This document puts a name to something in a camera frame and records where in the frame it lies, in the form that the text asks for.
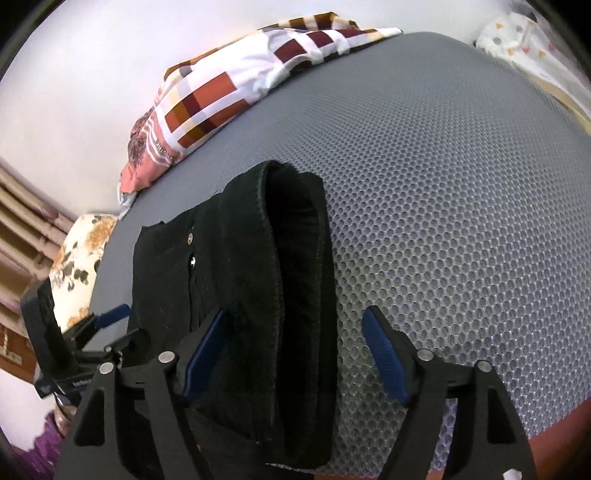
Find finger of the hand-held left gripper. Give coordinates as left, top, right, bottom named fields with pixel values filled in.
left=74, top=328, right=151, bottom=367
left=65, top=304, right=133, bottom=344

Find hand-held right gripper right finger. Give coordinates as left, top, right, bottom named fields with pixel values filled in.
left=361, top=305, right=539, bottom=480

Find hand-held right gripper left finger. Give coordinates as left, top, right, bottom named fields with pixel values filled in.
left=54, top=308, right=235, bottom=480

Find black pants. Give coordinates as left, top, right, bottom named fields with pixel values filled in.
left=131, top=160, right=341, bottom=470

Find person's left forearm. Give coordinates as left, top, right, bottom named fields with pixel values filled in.
left=21, top=394, right=77, bottom=469

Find floral cream pillow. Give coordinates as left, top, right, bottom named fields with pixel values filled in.
left=48, top=213, right=119, bottom=334

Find beige patterned curtain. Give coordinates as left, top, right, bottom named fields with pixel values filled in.
left=0, top=156, right=75, bottom=385

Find grey mesh mat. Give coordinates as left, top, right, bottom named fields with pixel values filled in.
left=89, top=30, right=591, bottom=477

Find checked orange white pillow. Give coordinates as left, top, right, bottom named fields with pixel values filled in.
left=117, top=14, right=403, bottom=195

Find beige cushion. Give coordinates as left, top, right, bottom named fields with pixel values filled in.
left=529, top=73, right=591, bottom=132

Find white cloth with coloured shapes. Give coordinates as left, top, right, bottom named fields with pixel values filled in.
left=475, top=8, right=571, bottom=80

